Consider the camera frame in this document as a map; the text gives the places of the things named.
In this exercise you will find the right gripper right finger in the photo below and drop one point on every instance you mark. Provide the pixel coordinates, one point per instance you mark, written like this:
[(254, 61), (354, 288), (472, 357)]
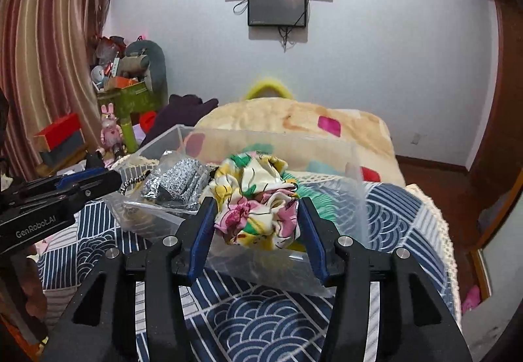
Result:
[(415, 324)]

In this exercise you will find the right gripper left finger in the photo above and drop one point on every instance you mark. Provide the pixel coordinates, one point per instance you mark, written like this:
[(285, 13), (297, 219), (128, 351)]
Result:
[(99, 324)]

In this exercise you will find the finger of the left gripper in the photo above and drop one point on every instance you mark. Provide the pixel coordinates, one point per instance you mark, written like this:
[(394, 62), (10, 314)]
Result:
[(54, 183), (96, 187)]

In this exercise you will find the silver glitter pouch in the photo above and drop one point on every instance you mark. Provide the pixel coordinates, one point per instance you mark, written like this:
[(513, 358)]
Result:
[(176, 182)]

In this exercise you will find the green knitted cloth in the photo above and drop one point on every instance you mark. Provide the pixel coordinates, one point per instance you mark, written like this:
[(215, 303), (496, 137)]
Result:
[(335, 198)]

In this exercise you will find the floral silk scarf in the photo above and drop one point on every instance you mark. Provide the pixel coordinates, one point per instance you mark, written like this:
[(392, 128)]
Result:
[(256, 206)]

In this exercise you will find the clear plastic storage box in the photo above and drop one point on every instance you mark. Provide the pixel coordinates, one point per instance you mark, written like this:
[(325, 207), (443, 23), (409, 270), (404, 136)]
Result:
[(288, 269)]

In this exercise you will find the left hand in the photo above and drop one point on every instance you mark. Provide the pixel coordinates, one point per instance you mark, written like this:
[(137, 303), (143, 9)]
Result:
[(36, 302)]

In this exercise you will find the red box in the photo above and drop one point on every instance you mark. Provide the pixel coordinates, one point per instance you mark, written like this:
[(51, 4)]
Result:
[(58, 132)]

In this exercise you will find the pink rabbit doll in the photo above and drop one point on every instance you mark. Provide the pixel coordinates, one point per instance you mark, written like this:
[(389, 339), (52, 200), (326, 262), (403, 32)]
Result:
[(111, 133)]

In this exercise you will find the red plush item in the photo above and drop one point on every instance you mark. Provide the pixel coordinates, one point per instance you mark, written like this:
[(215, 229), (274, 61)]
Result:
[(146, 121)]

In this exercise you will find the green cardboard box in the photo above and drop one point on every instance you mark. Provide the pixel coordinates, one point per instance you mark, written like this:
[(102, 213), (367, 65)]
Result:
[(133, 99)]

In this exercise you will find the blue white patterned bedspread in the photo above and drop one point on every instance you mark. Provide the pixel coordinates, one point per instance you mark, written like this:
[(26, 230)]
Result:
[(233, 320)]

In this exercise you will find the dark purple garment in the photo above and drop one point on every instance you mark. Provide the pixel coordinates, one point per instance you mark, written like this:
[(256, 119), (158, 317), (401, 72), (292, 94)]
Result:
[(185, 110)]

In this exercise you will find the grey green plush toy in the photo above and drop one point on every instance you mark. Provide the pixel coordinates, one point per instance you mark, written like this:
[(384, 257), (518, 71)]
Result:
[(145, 61)]

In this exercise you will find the brown wooden wardrobe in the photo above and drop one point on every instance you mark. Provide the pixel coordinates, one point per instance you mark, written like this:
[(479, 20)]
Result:
[(498, 161)]

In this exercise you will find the striped red curtain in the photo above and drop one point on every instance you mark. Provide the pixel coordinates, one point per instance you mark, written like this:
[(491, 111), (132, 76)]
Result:
[(47, 52)]

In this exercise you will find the beige plush blanket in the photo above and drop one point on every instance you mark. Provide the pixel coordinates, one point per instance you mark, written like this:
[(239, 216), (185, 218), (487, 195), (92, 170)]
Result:
[(373, 143)]

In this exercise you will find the yellow plush headband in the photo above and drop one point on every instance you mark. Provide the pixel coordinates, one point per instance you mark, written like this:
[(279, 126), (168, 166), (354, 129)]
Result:
[(268, 88)]

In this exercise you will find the small black wall monitor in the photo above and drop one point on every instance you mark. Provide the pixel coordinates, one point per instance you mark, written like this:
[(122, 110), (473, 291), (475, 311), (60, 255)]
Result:
[(278, 13)]

